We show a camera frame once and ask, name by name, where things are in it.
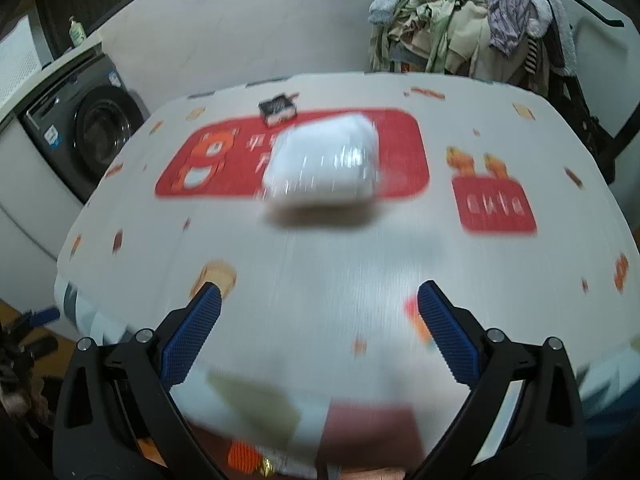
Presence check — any white perforated appliance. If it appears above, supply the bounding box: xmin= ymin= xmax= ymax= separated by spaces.
xmin=0 ymin=15 xmax=41 ymax=106

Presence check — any green soap bottle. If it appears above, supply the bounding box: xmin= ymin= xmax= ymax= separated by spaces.
xmin=67 ymin=16 xmax=87 ymax=48

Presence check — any geometric pattern tablecloth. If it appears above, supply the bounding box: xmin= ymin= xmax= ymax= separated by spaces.
xmin=52 ymin=275 xmax=640 ymax=480

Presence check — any pile of clothes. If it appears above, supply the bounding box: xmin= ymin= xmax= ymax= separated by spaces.
xmin=369 ymin=0 xmax=576 ymax=93

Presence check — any orange packet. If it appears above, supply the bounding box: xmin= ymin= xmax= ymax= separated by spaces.
xmin=227 ymin=440 xmax=263 ymax=471

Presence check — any white plastic-wrapped packet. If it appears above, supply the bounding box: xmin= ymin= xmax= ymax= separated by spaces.
xmin=262 ymin=112 xmax=383 ymax=211

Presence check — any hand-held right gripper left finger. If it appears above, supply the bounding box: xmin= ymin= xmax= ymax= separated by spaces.
xmin=52 ymin=280 xmax=223 ymax=480

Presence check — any white cabinet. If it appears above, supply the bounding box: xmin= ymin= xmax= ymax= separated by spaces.
xmin=0 ymin=42 xmax=103 ymax=263

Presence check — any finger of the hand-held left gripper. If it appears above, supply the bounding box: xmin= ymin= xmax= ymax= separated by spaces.
xmin=15 ymin=306 xmax=62 ymax=328

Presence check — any small black box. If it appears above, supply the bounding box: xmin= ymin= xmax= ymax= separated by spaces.
xmin=257 ymin=92 xmax=297 ymax=126

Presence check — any dark grey washing machine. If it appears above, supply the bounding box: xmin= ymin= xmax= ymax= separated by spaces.
xmin=20 ymin=55 xmax=148 ymax=206

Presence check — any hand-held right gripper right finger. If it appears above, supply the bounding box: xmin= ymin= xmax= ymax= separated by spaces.
xmin=407 ymin=280 xmax=586 ymax=480

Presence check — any printed table mat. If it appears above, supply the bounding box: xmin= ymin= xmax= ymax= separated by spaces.
xmin=55 ymin=72 xmax=640 ymax=411

